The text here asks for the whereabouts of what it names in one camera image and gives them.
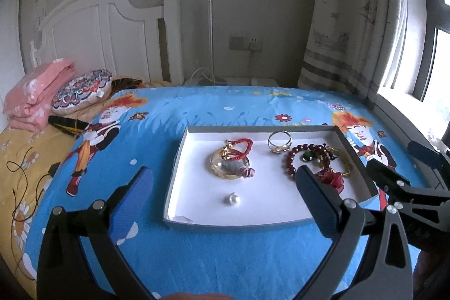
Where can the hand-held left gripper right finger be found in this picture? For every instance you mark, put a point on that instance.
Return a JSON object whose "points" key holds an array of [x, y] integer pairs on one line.
{"points": [[316, 205]]}

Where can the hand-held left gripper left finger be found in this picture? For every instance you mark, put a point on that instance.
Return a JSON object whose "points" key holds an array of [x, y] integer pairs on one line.
{"points": [[132, 208]]}

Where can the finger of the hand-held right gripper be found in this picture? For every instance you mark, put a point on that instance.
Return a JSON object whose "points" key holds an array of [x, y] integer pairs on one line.
{"points": [[386, 173], [427, 152]]}

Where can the gold bamboo-shaped bangle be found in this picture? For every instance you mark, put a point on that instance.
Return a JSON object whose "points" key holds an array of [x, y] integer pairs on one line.
{"points": [[346, 168]]}

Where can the green teardrop pendant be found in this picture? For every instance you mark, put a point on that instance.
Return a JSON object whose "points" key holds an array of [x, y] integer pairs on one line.
{"points": [[307, 157]]}

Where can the grey shallow tray box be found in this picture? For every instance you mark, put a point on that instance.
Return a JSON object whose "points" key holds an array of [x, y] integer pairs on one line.
{"points": [[253, 187]]}

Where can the white jade pendant pink knot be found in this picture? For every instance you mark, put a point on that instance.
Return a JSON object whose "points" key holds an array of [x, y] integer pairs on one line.
{"points": [[248, 172]]}

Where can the person's right forearm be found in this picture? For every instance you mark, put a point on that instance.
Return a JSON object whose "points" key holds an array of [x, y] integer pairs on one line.
{"points": [[432, 279]]}

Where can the red rose ornament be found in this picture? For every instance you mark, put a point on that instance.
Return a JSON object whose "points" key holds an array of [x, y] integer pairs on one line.
{"points": [[332, 178]]}

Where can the white pearl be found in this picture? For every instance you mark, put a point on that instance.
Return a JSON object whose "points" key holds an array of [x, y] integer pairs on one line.
{"points": [[232, 198]]}

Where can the blue cartoon printed blanket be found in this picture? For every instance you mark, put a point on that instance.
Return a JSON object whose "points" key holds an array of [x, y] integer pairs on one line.
{"points": [[211, 257]]}

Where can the wide gold bangle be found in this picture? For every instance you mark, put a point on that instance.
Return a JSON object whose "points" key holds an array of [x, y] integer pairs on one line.
{"points": [[213, 163]]}

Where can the dark framed window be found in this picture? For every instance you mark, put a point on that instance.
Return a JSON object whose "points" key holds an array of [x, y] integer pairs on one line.
{"points": [[432, 57]]}

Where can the black folding fan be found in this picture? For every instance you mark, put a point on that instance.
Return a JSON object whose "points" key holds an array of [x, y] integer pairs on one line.
{"points": [[66, 124]]}

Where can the yellow flowered bed sheet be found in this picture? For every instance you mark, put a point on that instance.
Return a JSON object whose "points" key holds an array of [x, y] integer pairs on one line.
{"points": [[24, 145]]}

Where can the round patterned cushion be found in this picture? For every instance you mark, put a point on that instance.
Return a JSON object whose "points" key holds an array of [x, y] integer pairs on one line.
{"points": [[81, 91]]}

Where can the pale printed curtain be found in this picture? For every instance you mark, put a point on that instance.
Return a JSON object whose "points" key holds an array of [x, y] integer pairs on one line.
{"points": [[351, 22]]}

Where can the folded pink blanket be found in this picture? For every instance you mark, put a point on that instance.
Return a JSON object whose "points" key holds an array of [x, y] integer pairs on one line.
{"points": [[31, 96]]}

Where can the white wooden headboard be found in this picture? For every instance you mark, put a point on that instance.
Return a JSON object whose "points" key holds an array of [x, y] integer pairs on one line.
{"points": [[91, 29]]}

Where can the thin white pole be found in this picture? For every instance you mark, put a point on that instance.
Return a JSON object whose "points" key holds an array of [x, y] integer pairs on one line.
{"points": [[211, 40]]}

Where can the white cabinet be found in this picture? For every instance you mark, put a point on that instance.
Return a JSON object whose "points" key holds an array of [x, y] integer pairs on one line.
{"points": [[8, 40]]}

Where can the wall socket with plug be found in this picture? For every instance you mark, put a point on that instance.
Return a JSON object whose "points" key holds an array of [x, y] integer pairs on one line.
{"points": [[254, 44]]}

